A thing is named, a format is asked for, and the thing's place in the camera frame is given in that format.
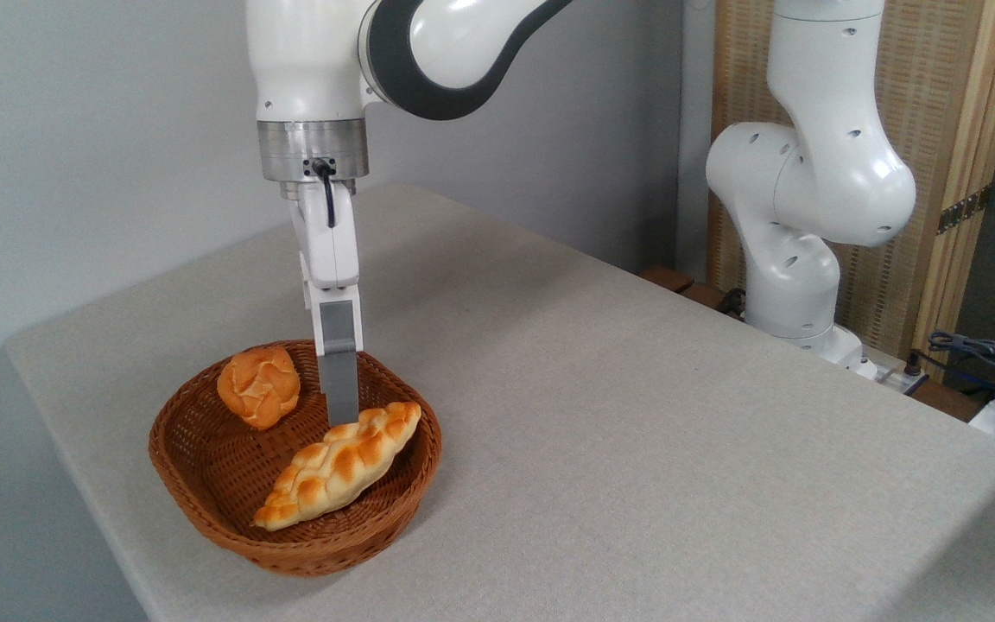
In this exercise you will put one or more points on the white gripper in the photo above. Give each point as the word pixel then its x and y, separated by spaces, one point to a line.
pixel 325 250

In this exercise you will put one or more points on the braided golden bread loaf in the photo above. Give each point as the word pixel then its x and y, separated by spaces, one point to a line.
pixel 333 466

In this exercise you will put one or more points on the black plug at robot base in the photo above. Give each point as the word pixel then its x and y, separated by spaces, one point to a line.
pixel 913 363

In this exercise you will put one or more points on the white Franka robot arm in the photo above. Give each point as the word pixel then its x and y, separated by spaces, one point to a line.
pixel 826 173

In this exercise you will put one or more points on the round orange bread roll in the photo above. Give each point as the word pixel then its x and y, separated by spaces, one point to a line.
pixel 257 387

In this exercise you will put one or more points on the brown woven wicker basket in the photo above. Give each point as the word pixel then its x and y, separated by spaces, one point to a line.
pixel 212 466

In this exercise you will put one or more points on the brown wooden block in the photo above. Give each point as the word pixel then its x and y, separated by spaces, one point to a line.
pixel 667 279
pixel 705 296

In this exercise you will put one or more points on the grey fabric tablecloth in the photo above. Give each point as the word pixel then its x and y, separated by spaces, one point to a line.
pixel 679 484

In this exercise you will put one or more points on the wooden woven folding screen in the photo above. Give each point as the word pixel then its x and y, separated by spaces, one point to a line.
pixel 938 112

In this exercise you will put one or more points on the dark metal screen hinge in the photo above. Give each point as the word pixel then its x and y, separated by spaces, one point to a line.
pixel 964 210

